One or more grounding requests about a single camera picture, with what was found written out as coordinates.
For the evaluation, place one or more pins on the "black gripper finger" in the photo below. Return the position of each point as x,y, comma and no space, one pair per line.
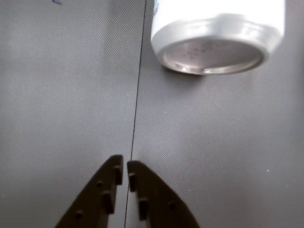
161,202
95,197

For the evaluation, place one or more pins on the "white blue drink can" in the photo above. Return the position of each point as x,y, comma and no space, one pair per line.
213,31

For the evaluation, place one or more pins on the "dark grey table mat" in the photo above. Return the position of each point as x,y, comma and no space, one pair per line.
66,95
213,142

